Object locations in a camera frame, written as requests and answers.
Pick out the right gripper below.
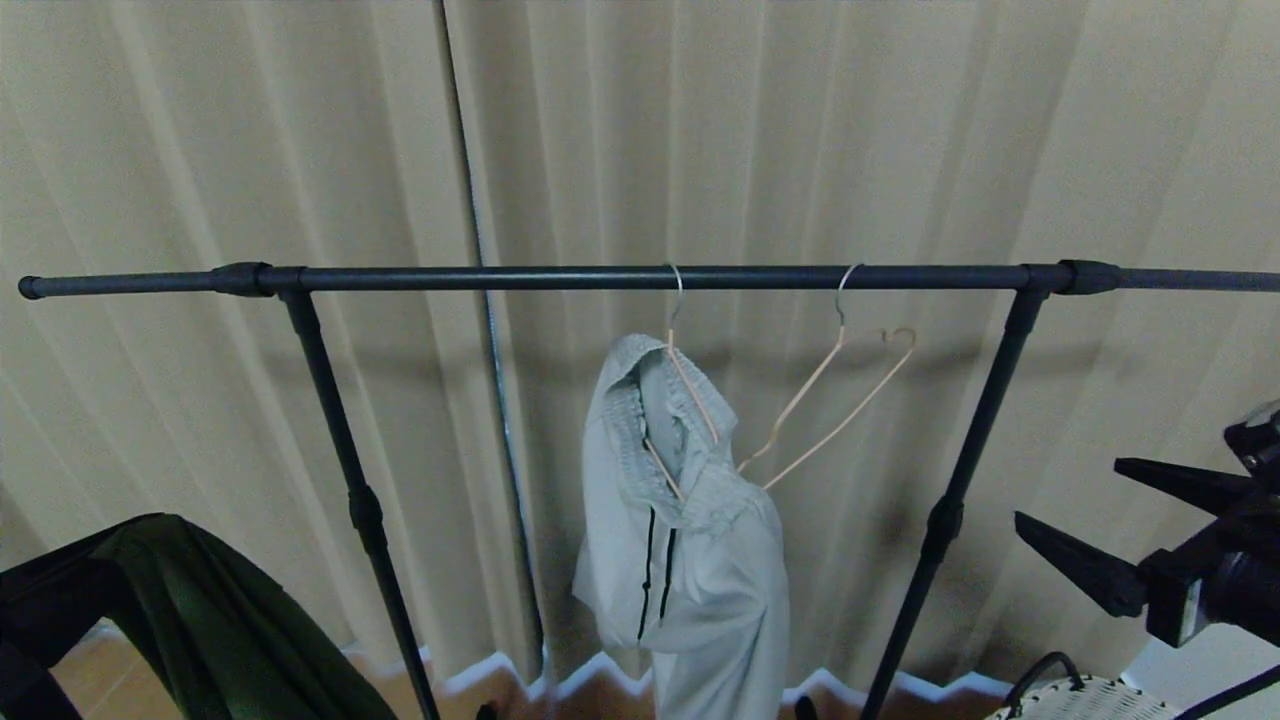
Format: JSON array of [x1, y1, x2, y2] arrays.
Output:
[[1015, 457, 1280, 648]]

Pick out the pink clothes hanger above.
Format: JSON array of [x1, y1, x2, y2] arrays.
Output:
[[640, 263, 723, 504], [738, 263, 917, 491]]

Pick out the pale grey shorts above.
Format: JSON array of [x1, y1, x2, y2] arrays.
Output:
[[572, 333, 791, 720]]

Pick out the green shirt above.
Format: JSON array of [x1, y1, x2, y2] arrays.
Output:
[[0, 513, 398, 720]]

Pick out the white laundry basket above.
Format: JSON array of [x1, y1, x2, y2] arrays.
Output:
[[985, 650, 1186, 720]]

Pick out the black clothes rack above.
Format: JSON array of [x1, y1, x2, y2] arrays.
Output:
[[18, 260, 1280, 720]]

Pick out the beige curtain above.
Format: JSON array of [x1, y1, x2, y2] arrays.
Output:
[[0, 0, 1280, 701]]

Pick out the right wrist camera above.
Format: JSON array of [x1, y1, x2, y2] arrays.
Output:
[[1222, 400, 1280, 479]]

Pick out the black cable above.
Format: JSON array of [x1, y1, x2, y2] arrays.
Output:
[[1175, 663, 1280, 720]]

